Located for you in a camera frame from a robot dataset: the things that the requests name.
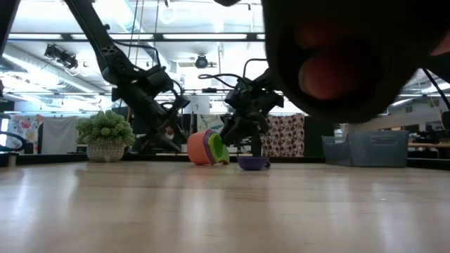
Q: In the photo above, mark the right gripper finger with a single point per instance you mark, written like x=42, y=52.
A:
x=256, y=144
x=233, y=131

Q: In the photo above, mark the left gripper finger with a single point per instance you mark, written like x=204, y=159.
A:
x=165, y=135
x=142, y=145

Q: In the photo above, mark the green measuring cup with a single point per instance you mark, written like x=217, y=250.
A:
x=219, y=149

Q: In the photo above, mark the orange measuring cup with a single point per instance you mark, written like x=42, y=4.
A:
x=197, y=147

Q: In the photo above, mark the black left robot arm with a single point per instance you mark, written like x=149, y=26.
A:
x=95, y=35

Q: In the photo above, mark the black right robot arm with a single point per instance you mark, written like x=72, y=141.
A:
x=265, y=79

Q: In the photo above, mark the grey plastic basket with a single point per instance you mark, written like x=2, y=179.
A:
x=369, y=149

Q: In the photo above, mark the leaf print cloth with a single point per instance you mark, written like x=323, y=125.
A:
x=211, y=123

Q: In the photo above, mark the brown dotted cloth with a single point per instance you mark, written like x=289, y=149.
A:
x=284, y=133

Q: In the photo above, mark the green plant in white pot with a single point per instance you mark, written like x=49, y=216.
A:
x=105, y=130

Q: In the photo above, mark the white cylinder tank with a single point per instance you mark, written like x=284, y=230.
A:
x=200, y=104

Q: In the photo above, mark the black partition panel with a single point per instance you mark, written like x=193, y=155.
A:
x=318, y=137

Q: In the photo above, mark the overhead light bar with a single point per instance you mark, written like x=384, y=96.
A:
x=253, y=37

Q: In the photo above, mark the plain grey cloth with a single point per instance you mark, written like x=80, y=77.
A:
x=59, y=130

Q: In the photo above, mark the white floral cloth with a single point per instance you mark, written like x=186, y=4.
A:
x=24, y=126

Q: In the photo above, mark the round black ceiling camera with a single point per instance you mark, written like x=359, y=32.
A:
x=201, y=62

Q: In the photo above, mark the black table frame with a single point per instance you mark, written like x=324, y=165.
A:
x=52, y=159

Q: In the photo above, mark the long black ceiling camera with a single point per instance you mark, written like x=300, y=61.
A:
x=61, y=58

